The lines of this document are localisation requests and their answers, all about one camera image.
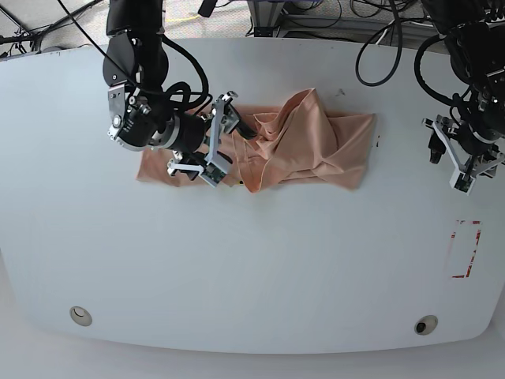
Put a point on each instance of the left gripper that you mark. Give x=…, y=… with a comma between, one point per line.
x=467, y=150

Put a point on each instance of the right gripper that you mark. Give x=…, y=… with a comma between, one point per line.
x=193, y=139

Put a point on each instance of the peach T-shirt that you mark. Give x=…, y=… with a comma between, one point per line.
x=299, y=142

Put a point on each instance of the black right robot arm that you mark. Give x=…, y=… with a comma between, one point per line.
x=135, y=56

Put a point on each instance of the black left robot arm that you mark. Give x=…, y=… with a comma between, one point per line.
x=473, y=33

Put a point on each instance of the red tape rectangle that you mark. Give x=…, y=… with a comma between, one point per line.
x=463, y=248

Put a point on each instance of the white power strip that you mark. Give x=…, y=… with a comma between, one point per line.
x=495, y=15

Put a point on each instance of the right table grommet hole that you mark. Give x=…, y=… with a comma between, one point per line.
x=426, y=325

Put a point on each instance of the table grommet hole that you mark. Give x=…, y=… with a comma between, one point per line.
x=80, y=316
x=426, y=325

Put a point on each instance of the left table grommet hole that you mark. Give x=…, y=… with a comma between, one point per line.
x=80, y=316

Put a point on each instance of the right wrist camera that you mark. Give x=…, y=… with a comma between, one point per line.
x=214, y=173

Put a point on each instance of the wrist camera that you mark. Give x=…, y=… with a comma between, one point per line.
x=214, y=173
x=462, y=182

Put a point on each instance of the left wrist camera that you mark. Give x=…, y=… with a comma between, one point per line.
x=462, y=182

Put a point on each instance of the aluminium frame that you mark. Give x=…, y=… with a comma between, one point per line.
x=265, y=16

